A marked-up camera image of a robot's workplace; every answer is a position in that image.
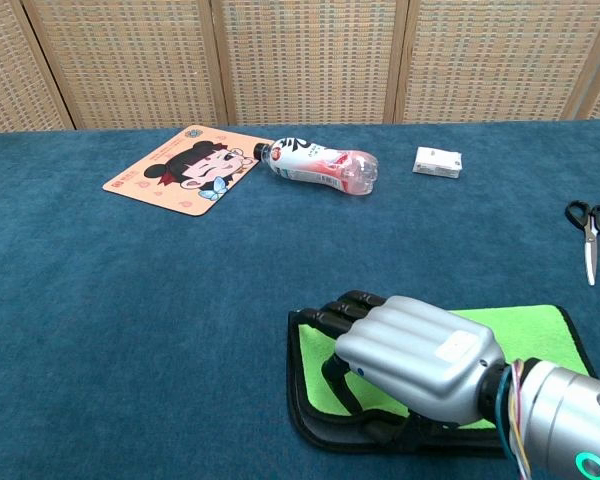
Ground cartoon girl mouse pad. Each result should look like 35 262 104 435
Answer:
101 124 274 218

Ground blue table cloth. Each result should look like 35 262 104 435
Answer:
0 118 600 480

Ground clear plastic drink bottle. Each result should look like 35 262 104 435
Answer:
253 137 380 198

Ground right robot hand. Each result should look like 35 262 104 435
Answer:
299 289 509 444

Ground green and grey cloth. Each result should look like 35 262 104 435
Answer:
286 303 599 456

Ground small white box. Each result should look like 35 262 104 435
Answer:
412 146 464 181

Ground black handled scissors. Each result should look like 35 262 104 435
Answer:
564 200 600 287

